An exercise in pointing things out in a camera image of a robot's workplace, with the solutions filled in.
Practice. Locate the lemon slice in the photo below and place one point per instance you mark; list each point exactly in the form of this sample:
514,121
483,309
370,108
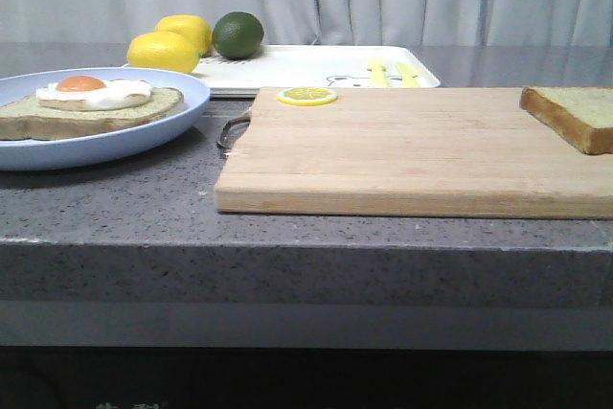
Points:
307,96

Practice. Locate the wooden cutting board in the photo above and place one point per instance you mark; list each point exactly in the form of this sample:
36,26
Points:
410,152

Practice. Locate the fried egg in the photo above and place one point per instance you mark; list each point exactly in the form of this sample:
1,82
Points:
87,93

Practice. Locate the light blue plate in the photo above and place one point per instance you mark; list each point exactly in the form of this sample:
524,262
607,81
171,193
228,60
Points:
89,150

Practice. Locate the white rectangular tray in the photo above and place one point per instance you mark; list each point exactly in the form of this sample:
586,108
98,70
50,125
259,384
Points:
308,65

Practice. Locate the metal cutting board handle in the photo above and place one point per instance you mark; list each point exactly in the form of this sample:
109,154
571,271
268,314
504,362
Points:
233,129

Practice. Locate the yellow lemon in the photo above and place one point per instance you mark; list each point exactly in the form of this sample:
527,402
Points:
194,27
163,50

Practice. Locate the rear yellow lemon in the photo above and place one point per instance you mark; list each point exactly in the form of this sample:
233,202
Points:
194,27

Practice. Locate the bread slice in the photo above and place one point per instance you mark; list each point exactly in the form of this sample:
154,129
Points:
581,116
27,119

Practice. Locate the green lime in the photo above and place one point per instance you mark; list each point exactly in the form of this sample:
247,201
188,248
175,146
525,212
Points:
237,35

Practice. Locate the left yellow utensil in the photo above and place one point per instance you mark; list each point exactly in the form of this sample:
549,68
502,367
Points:
377,67

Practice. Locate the front yellow lemon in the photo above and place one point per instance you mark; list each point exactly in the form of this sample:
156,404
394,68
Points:
163,50

